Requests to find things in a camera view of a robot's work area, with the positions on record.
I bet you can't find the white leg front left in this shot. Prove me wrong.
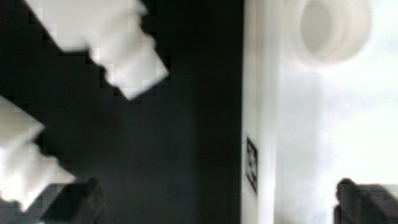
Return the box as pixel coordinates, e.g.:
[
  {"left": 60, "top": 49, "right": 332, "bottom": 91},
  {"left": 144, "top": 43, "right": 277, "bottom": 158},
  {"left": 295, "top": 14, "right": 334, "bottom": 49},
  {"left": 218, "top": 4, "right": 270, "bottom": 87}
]
[{"left": 0, "top": 96, "right": 74, "bottom": 211}]

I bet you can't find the white square tabletop part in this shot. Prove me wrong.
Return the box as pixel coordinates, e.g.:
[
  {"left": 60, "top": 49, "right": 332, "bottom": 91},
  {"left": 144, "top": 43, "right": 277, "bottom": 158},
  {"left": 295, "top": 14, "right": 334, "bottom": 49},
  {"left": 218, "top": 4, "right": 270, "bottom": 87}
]
[{"left": 241, "top": 0, "right": 398, "bottom": 224}]

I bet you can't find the white leg with tag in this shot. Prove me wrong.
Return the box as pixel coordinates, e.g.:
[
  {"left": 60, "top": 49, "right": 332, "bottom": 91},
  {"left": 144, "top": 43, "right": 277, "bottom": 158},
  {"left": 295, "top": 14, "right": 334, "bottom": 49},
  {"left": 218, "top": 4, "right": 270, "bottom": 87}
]
[{"left": 25, "top": 0, "right": 169, "bottom": 100}]

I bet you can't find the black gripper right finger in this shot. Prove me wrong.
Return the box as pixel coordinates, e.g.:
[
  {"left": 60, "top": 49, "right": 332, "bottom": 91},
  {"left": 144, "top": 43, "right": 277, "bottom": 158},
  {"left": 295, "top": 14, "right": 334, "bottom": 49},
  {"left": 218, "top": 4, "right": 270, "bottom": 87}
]
[{"left": 334, "top": 178, "right": 398, "bottom": 224}]

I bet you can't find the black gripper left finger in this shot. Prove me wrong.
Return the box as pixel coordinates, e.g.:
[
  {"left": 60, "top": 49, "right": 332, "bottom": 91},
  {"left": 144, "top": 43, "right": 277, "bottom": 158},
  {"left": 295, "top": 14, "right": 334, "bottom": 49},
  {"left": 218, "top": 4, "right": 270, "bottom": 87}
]
[{"left": 16, "top": 178, "right": 108, "bottom": 224}]

